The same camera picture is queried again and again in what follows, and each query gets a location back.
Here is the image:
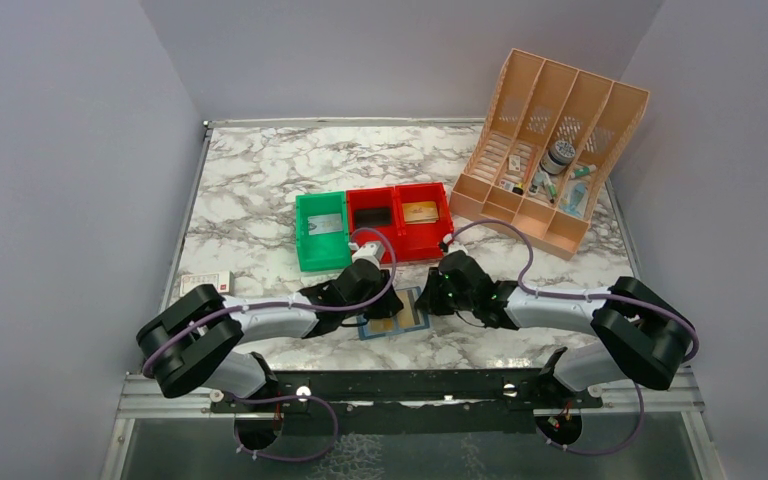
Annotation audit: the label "blue leather card holder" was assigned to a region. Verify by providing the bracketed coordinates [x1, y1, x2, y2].
[357, 287, 431, 341]

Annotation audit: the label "gold credit card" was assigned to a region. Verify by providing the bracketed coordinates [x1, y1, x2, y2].
[367, 318, 399, 335]
[402, 201, 440, 225]

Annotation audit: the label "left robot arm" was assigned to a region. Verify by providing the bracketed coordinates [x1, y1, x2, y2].
[136, 260, 404, 411]

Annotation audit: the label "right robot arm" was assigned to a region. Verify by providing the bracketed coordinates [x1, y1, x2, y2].
[416, 251, 698, 407]

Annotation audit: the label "black card in bin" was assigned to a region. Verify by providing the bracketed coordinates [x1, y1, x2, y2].
[352, 207, 393, 228]

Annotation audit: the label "silver card in bin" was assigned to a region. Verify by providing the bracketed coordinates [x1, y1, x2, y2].
[307, 213, 344, 236]

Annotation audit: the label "green plastic bin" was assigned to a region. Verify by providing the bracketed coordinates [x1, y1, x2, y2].
[295, 191, 350, 272]

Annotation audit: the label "middle red plastic bin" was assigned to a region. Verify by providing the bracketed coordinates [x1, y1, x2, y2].
[346, 186, 408, 263]

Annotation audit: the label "red plastic bin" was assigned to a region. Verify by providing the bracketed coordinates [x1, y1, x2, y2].
[346, 186, 408, 263]
[395, 182, 454, 262]

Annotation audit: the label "right red plastic bin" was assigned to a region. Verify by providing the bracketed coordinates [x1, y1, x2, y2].
[395, 182, 454, 262]

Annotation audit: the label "small items in organizer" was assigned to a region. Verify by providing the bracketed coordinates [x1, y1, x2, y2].
[496, 152, 557, 204]

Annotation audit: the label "light blue packet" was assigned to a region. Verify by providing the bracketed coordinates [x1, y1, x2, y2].
[559, 181, 589, 218]

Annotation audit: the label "small white red box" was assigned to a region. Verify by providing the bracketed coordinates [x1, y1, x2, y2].
[179, 270, 234, 297]

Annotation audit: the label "green tipped tube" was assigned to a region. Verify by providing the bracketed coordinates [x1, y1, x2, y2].
[569, 164, 598, 179]

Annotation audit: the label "round grey jar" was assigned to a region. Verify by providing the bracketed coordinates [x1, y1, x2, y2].
[540, 140, 576, 175]

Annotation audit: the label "peach desk organizer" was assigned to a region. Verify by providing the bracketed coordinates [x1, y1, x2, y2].
[449, 49, 650, 260]

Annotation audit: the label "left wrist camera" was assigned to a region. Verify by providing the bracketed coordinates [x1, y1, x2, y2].
[351, 241, 387, 269]

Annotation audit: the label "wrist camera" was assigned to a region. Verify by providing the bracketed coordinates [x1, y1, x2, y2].
[439, 232, 468, 256]
[351, 241, 387, 269]

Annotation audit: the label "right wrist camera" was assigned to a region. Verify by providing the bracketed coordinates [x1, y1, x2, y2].
[439, 232, 468, 256]

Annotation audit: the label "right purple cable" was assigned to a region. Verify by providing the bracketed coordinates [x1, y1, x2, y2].
[438, 219, 700, 362]

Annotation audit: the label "purple cable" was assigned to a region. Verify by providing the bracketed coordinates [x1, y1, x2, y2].
[142, 227, 399, 379]
[438, 219, 700, 362]

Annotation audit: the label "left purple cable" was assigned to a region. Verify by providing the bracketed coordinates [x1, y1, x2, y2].
[142, 227, 399, 379]

